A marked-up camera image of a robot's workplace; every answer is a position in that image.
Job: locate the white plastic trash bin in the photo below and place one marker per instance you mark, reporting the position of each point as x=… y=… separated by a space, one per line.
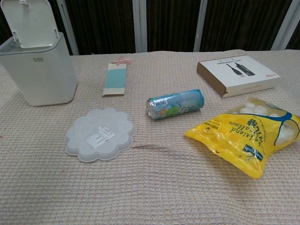
x=47 y=77

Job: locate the light blue drink can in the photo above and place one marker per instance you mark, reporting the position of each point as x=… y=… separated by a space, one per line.
x=178 y=103

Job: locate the blue and beige paper sleeve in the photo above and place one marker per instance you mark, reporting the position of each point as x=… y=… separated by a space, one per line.
x=115 y=78

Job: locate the translucent flower-shaped plastic plate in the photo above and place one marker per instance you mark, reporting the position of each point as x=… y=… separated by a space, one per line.
x=93 y=126

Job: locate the pink paper scrap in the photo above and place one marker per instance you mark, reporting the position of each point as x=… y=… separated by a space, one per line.
x=123 y=60

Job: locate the beige waffle tablecloth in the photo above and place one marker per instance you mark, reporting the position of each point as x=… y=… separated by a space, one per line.
x=150 y=187

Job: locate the yellow marshmallow bag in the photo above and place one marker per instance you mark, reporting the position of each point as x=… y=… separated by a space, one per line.
x=234 y=140

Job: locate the white flat cardboard box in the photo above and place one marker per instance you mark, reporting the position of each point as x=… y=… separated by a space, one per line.
x=236 y=72

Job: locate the dark brown curtain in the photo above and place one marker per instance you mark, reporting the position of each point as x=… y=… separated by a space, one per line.
x=105 y=23

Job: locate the white upright frame post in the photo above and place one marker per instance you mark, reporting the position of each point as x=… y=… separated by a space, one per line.
x=199 y=25
x=140 y=25

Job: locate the white slanted frame post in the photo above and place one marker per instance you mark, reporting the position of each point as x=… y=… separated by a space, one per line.
x=69 y=28
x=284 y=23

